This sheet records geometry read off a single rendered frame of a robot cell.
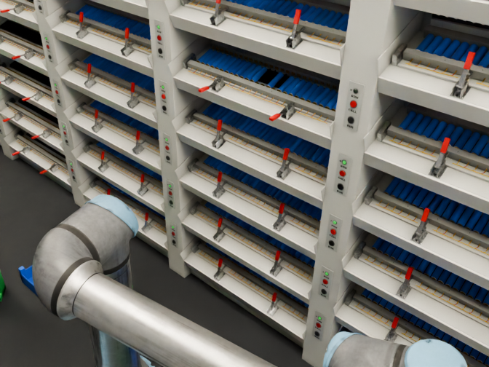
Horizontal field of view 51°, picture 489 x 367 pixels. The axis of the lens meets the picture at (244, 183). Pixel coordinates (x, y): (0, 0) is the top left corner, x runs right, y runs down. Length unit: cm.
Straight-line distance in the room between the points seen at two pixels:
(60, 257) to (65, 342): 112
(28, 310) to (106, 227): 122
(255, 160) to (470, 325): 76
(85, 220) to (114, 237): 7
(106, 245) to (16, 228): 163
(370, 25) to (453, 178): 40
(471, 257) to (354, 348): 56
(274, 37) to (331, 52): 17
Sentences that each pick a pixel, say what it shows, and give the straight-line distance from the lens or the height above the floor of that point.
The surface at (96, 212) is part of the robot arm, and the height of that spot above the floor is 93.
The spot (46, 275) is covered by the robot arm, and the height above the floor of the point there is 91.
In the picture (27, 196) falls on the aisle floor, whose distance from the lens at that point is 283.
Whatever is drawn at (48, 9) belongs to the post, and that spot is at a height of 98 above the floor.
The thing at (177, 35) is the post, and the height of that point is 103.
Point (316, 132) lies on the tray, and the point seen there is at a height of 90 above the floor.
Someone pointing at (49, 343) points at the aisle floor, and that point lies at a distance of 208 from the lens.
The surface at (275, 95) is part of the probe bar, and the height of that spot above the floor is 94.
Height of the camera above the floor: 155
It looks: 34 degrees down
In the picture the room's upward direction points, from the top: 2 degrees clockwise
